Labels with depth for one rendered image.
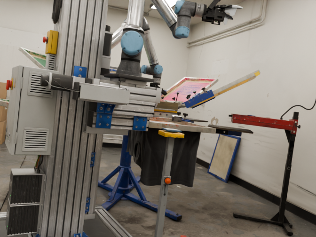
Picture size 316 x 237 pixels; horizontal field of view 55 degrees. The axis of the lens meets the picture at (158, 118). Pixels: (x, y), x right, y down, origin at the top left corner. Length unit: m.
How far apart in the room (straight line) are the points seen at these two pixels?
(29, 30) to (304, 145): 5.35
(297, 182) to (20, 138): 3.23
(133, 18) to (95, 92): 0.45
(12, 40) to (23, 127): 5.13
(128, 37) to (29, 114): 0.66
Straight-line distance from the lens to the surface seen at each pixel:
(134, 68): 1.76
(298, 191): 4.10
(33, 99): 1.75
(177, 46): 7.27
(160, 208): 2.01
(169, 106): 2.69
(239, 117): 3.14
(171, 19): 1.85
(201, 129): 2.21
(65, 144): 1.86
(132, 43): 1.64
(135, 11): 1.70
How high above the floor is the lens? 1.13
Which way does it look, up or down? 3 degrees down
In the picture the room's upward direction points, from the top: 7 degrees clockwise
